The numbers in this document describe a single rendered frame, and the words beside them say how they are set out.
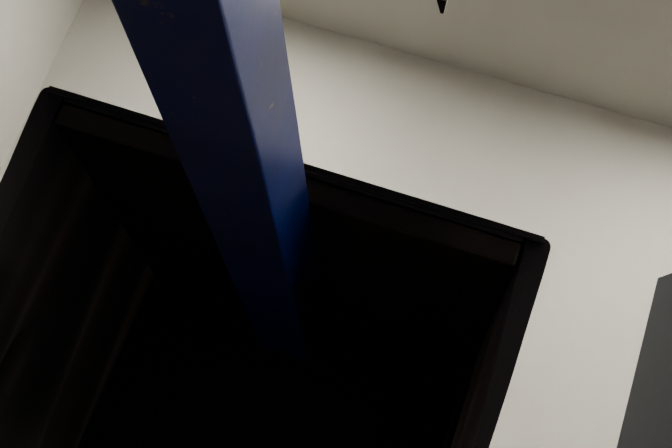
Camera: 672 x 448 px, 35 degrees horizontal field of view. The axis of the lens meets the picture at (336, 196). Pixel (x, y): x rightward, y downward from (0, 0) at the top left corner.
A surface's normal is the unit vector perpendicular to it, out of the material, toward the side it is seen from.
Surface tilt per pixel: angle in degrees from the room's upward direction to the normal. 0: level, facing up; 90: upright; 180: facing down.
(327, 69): 90
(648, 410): 90
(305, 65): 90
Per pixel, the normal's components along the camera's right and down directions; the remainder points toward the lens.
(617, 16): -0.32, 0.89
